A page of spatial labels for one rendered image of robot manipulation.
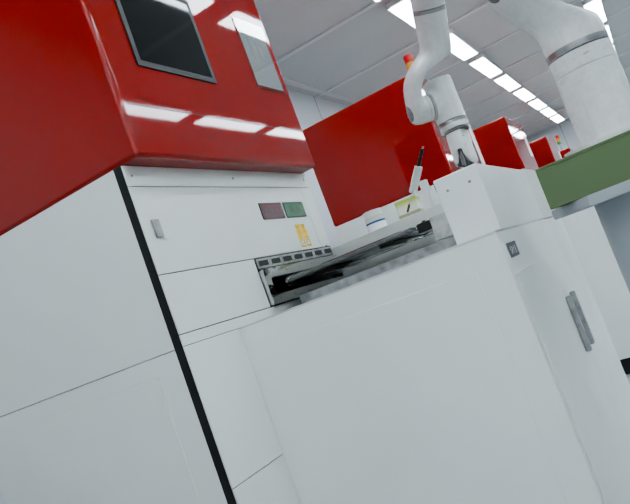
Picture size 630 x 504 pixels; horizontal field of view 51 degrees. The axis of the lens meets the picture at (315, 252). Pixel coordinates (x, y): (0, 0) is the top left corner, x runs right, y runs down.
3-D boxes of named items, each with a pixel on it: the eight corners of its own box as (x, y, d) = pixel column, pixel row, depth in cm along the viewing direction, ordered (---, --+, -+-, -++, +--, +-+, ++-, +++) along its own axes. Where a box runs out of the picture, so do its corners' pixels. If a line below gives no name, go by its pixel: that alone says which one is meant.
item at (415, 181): (416, 213, 197) (400, 171, 198) (420, 213, 200) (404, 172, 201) (435, 205, 194) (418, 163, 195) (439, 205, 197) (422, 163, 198)
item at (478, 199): (457, 245, 134) (432, 181, 135) (510, 230, 183) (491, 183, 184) (501, 228, 130) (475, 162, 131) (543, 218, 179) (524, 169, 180)
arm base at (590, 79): (675, 117, 131) (638, 31, 132) (655, 119, 116) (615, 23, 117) (581, 156, 143) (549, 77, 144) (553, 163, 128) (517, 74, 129)
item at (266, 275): (269, 306, 168) (257, 271, 169) (342, 284, 207) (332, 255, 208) (275, 304, 167) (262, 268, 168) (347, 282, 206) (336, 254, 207)
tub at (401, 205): (400, 222, 206) (392, 202, 207) (404, 222, 213) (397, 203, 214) (422, 213, 204) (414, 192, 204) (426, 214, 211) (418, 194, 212)
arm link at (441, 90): (440, 121, 187) (470, 112, 188) (423, 79, 188) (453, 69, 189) (432, 131, 195) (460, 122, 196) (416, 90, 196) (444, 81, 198)
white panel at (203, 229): (174, 349, 137) (112, 169, 140) (341, 294, 209) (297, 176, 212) (185, 345, 135) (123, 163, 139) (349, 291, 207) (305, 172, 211)
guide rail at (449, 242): (302, 306, 176) (298, 295, 176) (306, 305, 178) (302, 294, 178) (479, 239, 153) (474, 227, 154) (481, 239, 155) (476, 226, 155)
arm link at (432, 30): (396, 19, 176) (417, 129, 188) (450, 3, 178) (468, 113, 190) (384, 19, 184) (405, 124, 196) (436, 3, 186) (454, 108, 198)
